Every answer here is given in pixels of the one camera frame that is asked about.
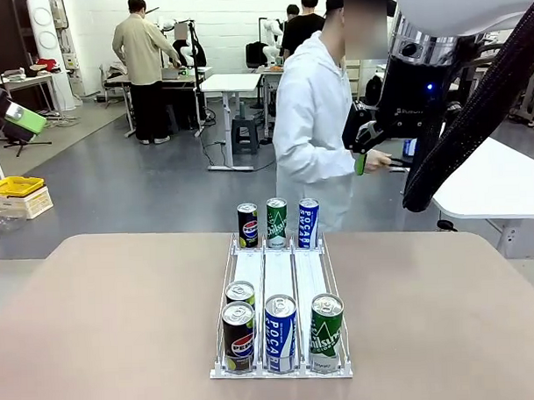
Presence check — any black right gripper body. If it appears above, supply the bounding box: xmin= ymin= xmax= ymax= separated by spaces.
xmin=367 ymin=54 xmax=459 ymax=141

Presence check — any black plastic serving tray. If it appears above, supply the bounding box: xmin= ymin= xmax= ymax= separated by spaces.
xmin=381 ymin=155 xmax=416 ymax=174

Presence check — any person's right forearm white sleeve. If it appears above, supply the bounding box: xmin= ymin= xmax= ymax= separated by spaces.
xmin=307 ymin=150 xmax=368 ymax=185

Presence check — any person in white jacket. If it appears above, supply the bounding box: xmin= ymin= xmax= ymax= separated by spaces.
xmin=267 ymin=0 xmax=404 ymax=236

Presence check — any person in black t-shirt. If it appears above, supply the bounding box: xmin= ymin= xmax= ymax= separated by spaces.
xmin=280 ymin=0 xmax=329 ymax=64

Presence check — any person in beige jacket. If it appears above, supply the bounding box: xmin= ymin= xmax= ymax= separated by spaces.
xmin=110 ymin=0 xmax=185 ymax=147

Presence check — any person's right hand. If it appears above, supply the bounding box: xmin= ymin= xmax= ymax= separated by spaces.
xmin=364 ymin=147 xmax=393 ymax=174

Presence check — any black floor tripod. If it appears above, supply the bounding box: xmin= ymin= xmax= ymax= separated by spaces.
xmin=4 ymin=135 xmax=54 ymax=158

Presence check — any black backpack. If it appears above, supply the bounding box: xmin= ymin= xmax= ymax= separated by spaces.
xmin=364 ymin=76 xmax=381 ymax=105
xmin=245 ymin=40 xmax=270 ymax=70

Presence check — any cluttered white side table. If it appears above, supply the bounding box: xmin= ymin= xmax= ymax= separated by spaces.
xmin=1 ymin=70 xmax=66 ymax=122

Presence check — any yellow plastic crate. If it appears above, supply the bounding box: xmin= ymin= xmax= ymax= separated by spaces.
xmin=0 ymin=175 xmax=46 ymax=200

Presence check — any white plastic crate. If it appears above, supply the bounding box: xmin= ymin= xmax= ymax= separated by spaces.
xmin=0 ymin=186 xmax=55 ymax=222

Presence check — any white tower air conditioner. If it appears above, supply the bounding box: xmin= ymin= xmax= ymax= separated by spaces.
xmin=25 ymin=0 xmax=77 ymax=111

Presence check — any clear plastic bowl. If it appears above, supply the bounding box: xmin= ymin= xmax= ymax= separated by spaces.
xmin=0 ymin=210 xmax=27 ymax=232

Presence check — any green Chilsung Cider can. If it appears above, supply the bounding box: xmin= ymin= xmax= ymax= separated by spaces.
xmin=307 ymin=292 xmax=346 ymax=375
xmin=264 ymin=196 xmax=289 ymax=249

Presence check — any grey plastic stool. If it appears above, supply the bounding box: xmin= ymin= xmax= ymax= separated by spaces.
xmin=230 ymin=113 xmax=261 ymax=156

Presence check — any large white table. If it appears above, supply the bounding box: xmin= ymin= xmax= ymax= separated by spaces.
xmin=429 ymin=133 xmax=534 ymax=263

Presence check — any white height-adjustable desk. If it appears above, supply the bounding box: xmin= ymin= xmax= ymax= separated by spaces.
xmin=199 ymin=71 xmax=267 ymax=173

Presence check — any black Pepsi can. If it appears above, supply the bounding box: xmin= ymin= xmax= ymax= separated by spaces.
xmin=237 ymin=202 xmax=260 ymax=249
xmin=220 ymin=300 xmax=257 ymax=375

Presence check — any white clear can dispenser rack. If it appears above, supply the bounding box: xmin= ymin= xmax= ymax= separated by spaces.
xmin=204 ymin=230 xmax=354 ymax=382

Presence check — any grey work desk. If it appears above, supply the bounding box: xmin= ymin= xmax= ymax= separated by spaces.
xmin=103 ymin=65 xmax=216 ymax=140

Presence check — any second-row left green can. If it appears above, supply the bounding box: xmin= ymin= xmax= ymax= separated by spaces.
xmin=224 ymin=280 xmax=257 ymax=312

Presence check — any white black background robot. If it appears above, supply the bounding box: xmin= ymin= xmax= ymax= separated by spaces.
xmin=172 ymin=19 xmax=209 ymax=71

